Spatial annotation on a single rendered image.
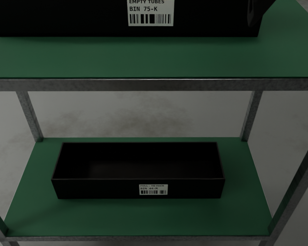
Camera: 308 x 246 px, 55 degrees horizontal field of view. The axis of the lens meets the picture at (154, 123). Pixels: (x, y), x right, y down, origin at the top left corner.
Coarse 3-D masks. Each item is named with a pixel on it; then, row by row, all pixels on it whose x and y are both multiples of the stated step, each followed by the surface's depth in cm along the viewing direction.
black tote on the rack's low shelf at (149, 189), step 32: (64, 160) 110; (96, 160) 116; (128, 160) 116; (160, 160) 116; (192, 160) 116; (64, 192) 102; (96, 192) 102; (128, 192) 102; (160, 192) 102; (192, 192) 102
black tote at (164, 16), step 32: (0, 0) 60; (32, 0) 60; (64, 0) 60; (96, 0) 60; (128, 0) 60; (160, 0) 60; (192, 0) 60; (224, 0) 60; (0, 32) 65; (32, 32) 65; (64, 32) 65; (96, 32) 65; (128, 32) 65; (160, 32) 65; (192, 32) 65; (224, 32) 65; (256, 32) 65
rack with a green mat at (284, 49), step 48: (288, 0) 82; (0, 48) 62; (48, 48) 62; (96, 48) 62; (144, 48) 62; (192, 48) 62; (240, 48) 62; (288, 48) 62; (48, 144) 124; (240, 144) 124; (48, 192) 106; (240, 192) 106; (288, 192) 81; (0, 240) 95; (48, 240) 96; (96, 240) 96; (144, 240) 96; (192, 240) 96; (240, 240) 96
